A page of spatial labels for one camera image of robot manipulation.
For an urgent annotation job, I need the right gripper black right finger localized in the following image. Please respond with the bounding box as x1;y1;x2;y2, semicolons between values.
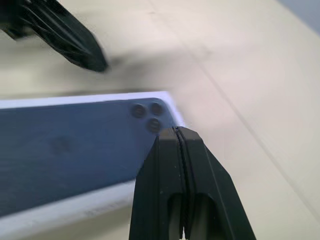
174;125;258;240

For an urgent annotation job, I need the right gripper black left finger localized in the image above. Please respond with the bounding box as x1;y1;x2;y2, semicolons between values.
128;127;188;240

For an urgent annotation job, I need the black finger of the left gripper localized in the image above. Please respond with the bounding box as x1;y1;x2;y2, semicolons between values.
0;0;110;74

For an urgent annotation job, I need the dark blue smartphone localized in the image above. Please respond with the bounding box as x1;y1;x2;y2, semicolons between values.
0;97;176;216

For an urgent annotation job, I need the white phone box base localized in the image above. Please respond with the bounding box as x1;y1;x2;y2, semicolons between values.
0;90;188;240

